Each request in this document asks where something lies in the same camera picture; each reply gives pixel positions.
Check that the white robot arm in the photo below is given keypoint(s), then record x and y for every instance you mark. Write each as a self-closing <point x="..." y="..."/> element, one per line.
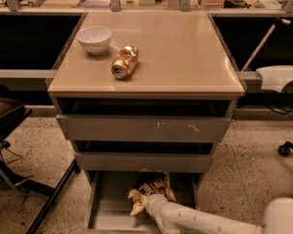
<point x="173" y="218"/>

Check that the bottom grey drawer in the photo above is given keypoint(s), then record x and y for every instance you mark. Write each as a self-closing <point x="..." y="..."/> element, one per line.
<point x="109" y="210"/>

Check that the white bowl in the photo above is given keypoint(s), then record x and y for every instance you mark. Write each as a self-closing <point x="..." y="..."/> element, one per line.
<point x="94" y="39"/>

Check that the grey drawer cabinet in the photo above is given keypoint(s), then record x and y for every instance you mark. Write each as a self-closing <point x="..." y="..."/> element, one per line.
<point x="183" y="70"/>

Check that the middle grey drawer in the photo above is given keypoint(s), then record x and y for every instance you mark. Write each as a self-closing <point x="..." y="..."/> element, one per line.
<point x="139" y="162"/>

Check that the black chair on left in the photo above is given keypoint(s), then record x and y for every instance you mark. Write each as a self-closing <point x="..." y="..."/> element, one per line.
<point x="35" y="173"/>

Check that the grey drawer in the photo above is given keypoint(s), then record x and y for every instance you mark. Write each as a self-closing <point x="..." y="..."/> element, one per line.
<point x="143" y="128"/>
<point x="109" y="210"/>
<point x="139" y="162"/>

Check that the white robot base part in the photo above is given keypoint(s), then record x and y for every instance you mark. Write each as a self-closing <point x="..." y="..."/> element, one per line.
<point x="275" y="78"/>

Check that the black office chair base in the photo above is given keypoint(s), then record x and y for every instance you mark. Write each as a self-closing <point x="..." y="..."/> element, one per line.
<point x="284" y="149"/>

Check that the top grey drawer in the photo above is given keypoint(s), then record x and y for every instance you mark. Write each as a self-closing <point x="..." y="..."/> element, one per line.
<point x="143" y="128"/>

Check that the crushed gold soda can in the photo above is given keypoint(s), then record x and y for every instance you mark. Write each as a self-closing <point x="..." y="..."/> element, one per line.
<point x="125" y="62"/>

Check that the brown chip bag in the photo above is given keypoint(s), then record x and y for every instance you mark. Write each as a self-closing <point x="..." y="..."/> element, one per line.
<point x="157" y="184"/>

